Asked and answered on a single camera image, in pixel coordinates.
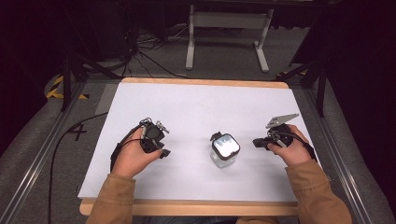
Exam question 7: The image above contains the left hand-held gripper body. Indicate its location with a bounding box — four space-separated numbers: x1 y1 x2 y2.
139 117 171 153

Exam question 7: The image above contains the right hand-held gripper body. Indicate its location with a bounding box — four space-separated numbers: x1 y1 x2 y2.
264 112 301 149

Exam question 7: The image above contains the clear glass jar black lid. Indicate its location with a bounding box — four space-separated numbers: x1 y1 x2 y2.
209 131 242 170

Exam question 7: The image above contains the person's right hand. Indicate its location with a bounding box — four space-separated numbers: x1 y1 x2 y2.
266 123 314 168

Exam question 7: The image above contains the person's left hand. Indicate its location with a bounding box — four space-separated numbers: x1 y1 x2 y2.
110 128 164 179

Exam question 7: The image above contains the white table cover sheet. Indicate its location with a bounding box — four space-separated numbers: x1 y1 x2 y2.
78 81 316 203

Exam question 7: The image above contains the black tripod stand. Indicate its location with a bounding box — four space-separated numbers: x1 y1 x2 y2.
60 43 123 112
275 46 332 119

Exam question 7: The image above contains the dark cabinet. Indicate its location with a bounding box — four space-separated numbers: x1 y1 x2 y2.
88 0 139 62

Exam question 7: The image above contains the aluminium floor rail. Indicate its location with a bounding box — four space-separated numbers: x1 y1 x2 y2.
303 88 375 224
0 81 87 224

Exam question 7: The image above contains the tangle of black floor cables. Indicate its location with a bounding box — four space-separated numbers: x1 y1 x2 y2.
122 22 194 79

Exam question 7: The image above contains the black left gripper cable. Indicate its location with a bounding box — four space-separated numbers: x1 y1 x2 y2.
47 111 144 224

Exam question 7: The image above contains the white metal stand frame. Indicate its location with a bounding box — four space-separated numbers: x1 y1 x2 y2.
185 4 276 74

